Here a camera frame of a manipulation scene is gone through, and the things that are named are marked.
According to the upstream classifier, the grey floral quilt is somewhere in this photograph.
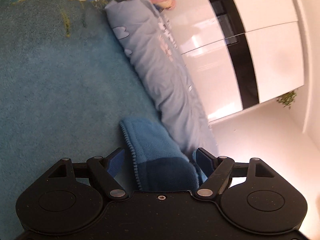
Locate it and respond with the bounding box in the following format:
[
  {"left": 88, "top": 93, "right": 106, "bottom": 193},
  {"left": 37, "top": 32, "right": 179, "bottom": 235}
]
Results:
[{"left": 105, "top": 0, "right": 218, "bottom": 156}]

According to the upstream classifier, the green hanging plant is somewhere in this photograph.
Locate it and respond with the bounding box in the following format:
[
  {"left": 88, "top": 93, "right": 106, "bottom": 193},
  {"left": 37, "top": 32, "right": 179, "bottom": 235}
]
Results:
[{"left": 277, "top": 90, "right": 297, "bottom": 109}]

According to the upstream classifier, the teal floral bed sheet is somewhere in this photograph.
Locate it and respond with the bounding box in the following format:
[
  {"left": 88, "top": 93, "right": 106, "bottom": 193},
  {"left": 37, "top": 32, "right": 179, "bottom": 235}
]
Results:
[{"left": 1, "top": 0, "right": 159, "bottom": 239}]

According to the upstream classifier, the blue fleece zip jacket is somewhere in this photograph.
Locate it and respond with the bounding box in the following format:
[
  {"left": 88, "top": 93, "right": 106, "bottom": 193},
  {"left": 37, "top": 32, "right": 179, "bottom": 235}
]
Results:
[{"left": 120, "top": 117, "right": 207, "bottom": 192}]

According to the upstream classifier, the white glossy wardrobe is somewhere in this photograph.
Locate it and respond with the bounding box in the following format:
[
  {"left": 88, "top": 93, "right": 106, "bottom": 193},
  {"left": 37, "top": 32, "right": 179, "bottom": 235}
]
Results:
[{"left": 167, "top": 0, "right": 304, "bottom": 122}]

